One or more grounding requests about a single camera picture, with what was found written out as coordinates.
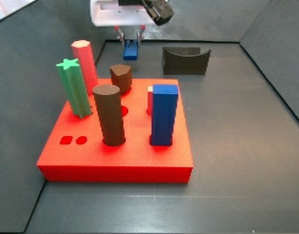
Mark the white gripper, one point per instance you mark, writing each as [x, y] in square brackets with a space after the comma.
[108, 14]

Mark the blue square-circle object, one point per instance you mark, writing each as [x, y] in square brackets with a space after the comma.
[129, 51]

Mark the black curved regrasp stand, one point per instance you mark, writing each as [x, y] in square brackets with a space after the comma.
[184, 61]

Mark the tall blue square peg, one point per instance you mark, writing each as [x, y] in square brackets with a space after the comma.
[163, 113]

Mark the red peg fixture block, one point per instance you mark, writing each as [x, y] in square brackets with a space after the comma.
[76, 157]

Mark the pink hexagonal peg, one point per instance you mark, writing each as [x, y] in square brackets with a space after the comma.
[81, 49]

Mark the short brown pentagon peg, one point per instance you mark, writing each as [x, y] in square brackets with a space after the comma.
[121, 76]

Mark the green star peg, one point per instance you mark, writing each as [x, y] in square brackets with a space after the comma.
[70, 77]

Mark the short red-white peg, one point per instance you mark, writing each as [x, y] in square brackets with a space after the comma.
[149, 100]

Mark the tall brown cylinder peg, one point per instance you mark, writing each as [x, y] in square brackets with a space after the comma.
[108, 107]

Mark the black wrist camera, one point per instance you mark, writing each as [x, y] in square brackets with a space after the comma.
[159, 10]

